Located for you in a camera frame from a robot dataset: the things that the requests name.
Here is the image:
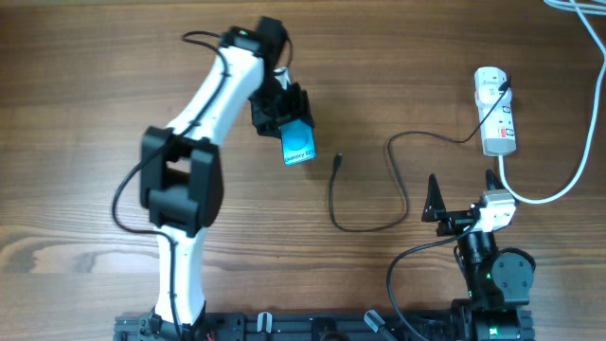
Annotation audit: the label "black USB-C charging cable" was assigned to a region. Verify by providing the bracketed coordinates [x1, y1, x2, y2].
[328, 77, 512, 234]

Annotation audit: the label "white cables at corner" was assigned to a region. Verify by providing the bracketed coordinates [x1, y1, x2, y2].
[543, 0, 606, 17]

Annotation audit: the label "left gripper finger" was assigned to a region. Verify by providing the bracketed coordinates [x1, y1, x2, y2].
[255, 121, 281, 139]
[300, 90, 315, 129]

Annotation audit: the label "white power strip cord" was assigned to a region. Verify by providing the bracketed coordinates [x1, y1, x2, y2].
[497, 0, 606, 206]

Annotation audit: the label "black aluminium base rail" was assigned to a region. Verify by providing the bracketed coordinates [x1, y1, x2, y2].
[113, 308, 536, 341]

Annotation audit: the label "white power strip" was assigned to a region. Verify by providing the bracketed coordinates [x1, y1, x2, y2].
[474, 66, 516, 157]

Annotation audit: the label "white USB charger plug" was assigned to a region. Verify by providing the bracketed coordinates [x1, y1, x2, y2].
[475, 81, 512, 109]

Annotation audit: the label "Galaxy S25 smartphone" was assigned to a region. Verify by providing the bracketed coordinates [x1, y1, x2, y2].
[280, 120, 316, 166]

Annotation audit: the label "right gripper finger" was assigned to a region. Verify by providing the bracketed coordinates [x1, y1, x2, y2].
[421, 173, 446, 223]
[485, 169, 505, 190]

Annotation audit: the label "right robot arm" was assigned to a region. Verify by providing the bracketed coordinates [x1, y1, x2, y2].
[421, 170, 536, 341]

